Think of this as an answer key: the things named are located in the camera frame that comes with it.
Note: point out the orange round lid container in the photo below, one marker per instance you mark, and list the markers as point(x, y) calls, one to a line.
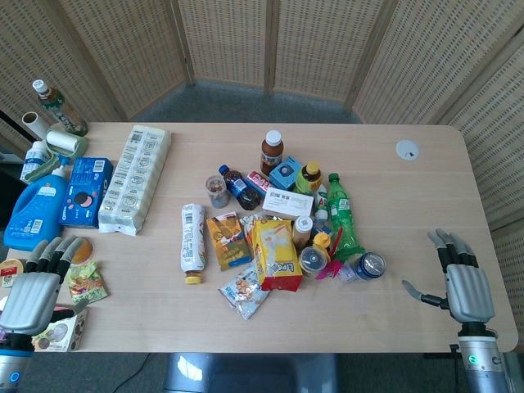
point(83, 249)

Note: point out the green lint roller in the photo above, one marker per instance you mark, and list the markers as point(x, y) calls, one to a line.
point(57, 153)

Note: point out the long white tissue pack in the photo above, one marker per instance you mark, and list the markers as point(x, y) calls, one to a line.
point(136, 178)

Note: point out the blue round can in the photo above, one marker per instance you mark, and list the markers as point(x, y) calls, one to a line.
point(370, 265)

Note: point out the green orange snack packet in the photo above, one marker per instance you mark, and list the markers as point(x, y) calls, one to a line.
point(86, 282)

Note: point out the yellow cap green tea bottle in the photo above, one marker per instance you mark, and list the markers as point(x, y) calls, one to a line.
point(308, 178)

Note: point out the wooden folding screen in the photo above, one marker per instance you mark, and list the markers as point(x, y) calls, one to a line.
point(262, 53)

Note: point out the light blue small box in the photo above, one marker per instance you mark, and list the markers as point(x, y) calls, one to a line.
point(285, 173)

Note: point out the white blue snack bag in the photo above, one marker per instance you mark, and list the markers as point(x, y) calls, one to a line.
point(243, 291)

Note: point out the small white blue bottle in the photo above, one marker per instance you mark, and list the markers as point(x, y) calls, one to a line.
point(32, 159)

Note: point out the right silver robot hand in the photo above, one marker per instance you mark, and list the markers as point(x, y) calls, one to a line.
point(467, 291)

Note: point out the orange yellow snack pouch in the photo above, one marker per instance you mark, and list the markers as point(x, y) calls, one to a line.
point(227, 241)

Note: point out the yellow red Lipton box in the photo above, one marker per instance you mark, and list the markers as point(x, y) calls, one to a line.
point(275, 257)

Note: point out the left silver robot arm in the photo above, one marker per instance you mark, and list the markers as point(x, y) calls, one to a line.
point(13, 361)

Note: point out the blue Oreo cookie box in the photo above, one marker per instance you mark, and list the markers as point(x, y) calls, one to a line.
point(84, 192)

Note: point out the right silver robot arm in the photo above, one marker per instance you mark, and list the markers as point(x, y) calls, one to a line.
point(480, 357)

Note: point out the blue detergent jug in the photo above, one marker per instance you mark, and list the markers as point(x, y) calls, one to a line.
point(36, 213)

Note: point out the green plastic soda bottle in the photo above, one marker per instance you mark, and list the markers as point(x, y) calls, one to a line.
point(342, 213)

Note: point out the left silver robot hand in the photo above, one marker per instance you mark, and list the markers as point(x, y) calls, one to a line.
point(32, 290)

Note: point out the dark cola bottle blue label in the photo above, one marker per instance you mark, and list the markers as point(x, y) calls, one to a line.
point(241, 188)

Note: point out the white flat carton box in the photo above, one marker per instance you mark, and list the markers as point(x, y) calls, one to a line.
point(288, 203)

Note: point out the clear cup of nuts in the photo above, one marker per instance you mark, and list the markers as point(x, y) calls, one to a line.
point(217, 191)

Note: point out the yellow lidded round cup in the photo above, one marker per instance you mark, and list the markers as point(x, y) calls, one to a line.
point(313, 259)

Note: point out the pink feather toy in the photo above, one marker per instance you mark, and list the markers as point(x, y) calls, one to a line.
point(327, 271)

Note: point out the brown bottle white cap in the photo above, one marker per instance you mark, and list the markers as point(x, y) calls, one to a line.
point(272, 152)

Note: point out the red white small cup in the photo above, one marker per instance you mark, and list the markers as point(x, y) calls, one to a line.
point(10, 272)

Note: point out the white bottle with yellow cap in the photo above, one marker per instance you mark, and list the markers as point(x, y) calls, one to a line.
point(192, 242)

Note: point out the red white snack pack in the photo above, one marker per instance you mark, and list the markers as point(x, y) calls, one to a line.
point(258, 182)

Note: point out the white patterned snack bag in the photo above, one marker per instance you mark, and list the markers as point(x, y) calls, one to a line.
point(250, 226)

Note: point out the green tea bottle white cap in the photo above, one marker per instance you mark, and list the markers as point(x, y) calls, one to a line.
point(60, 109)

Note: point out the cardboard tube roll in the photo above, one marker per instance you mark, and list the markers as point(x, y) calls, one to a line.
point(36, 125)

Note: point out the brown patterned snack box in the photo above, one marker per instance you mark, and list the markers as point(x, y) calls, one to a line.
point(61, 332)

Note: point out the brown bottle with QR lid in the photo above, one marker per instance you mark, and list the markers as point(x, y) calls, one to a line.
point(303, 231)

